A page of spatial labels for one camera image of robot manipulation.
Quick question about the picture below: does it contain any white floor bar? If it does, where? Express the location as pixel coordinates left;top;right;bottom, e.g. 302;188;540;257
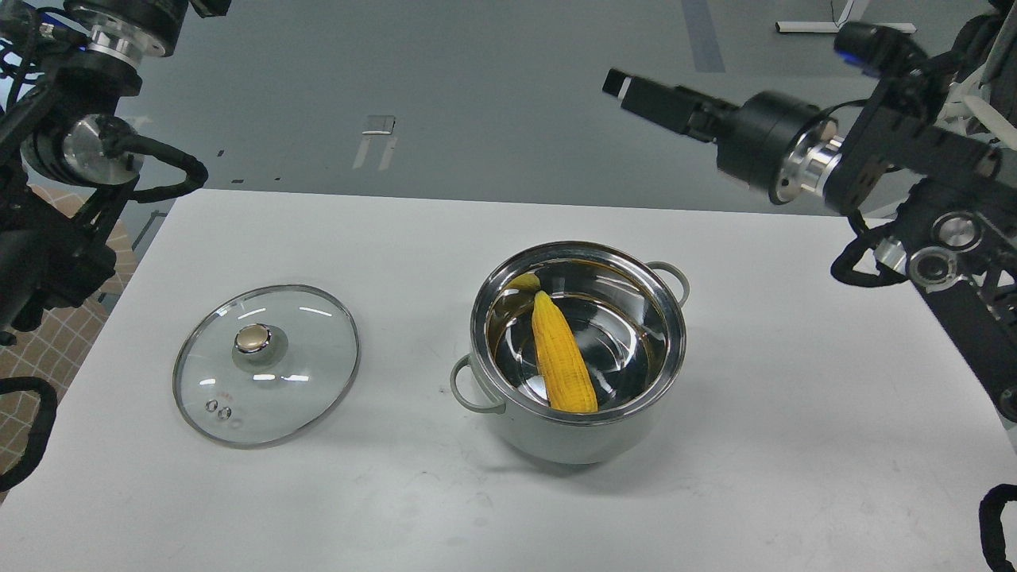
774;1;871;35

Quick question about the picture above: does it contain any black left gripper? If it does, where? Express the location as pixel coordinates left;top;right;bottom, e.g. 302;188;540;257
65;1;232;57

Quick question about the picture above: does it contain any beige checkered cloth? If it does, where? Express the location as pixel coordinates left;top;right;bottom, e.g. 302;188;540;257
1;221;138;472

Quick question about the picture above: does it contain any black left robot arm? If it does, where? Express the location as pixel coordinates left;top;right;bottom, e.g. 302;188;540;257
1;1;231;347

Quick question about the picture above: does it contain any grey steel cooking pot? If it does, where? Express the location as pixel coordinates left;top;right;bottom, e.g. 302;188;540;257
450;242;690;465

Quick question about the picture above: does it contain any yellow corn cob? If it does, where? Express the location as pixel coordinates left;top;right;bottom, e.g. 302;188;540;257
531;291;599;414

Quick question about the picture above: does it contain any white metal stand frame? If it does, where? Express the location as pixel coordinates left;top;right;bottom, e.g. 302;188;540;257
936;65;1016;149

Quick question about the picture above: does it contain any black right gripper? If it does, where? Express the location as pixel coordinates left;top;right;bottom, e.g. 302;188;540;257
602;68;822;205

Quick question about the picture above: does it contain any glass pot lid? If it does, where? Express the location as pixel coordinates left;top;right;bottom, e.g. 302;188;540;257
173;284;360;449

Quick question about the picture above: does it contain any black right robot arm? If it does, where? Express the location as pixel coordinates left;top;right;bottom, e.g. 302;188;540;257
602;1;1016;421

